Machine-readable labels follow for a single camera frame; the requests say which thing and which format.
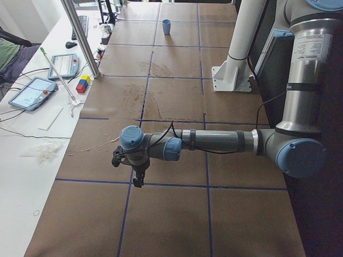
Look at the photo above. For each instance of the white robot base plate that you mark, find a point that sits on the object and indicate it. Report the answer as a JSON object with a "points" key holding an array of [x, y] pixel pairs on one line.
{"points": [[231, 76]]}

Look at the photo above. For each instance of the white foam strip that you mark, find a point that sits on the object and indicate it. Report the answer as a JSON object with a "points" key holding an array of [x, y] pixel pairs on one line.
{"points": [[48, 119]]}

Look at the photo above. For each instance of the light blue cup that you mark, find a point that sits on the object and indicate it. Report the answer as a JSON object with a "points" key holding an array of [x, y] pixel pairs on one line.
{"points": [[166, 26]]}

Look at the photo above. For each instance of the metal cylinder can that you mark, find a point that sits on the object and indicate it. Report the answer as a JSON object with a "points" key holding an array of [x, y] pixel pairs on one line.
{"points": [[107, 29]]}

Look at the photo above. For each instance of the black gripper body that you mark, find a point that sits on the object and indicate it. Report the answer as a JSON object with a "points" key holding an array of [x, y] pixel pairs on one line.
{"points": [[140, 167]]}

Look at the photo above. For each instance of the green handled reacher tool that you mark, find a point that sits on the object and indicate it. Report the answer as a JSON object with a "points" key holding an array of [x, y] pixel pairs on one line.
{"points": [[74, 100]]}

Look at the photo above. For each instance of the teach pendant near camera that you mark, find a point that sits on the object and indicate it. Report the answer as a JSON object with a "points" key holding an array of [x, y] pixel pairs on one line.
{"points": [[34, 94]]}

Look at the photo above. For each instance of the teach pendant near person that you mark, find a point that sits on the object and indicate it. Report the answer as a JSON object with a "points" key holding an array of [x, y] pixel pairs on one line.
{"points": [[67, 65]]}

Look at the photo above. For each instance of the crumpled white tissue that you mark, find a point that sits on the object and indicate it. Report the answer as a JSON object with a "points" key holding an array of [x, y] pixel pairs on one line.
{"points": [[43, 152]]}

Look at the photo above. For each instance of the blue cube block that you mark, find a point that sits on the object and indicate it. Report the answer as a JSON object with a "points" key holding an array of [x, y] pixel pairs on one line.
{"points": [[83, 82]]}

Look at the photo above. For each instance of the black computer mouse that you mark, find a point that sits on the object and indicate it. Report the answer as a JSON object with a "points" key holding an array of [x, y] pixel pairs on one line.
{"points": [[70, 45]]}

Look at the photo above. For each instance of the yellow cube block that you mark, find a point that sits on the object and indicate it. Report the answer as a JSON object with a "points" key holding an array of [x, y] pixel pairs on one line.
{"points": [[86, 78]]}

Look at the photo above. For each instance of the aluminium frame post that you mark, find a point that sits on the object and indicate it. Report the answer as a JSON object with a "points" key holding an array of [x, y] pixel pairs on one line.
{"points": [[82, 40]]}

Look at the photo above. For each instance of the seated person in black jacket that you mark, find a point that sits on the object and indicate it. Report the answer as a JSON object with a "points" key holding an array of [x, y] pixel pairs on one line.
{"points": [[15, 54]]}

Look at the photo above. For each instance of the white support column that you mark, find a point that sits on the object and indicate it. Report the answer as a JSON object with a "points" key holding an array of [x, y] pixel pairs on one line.
{"points": [[248, 18]]}

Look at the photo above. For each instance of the red cube block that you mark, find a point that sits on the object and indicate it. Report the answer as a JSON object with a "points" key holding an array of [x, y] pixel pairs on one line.
{"points": [[80, 89]]}

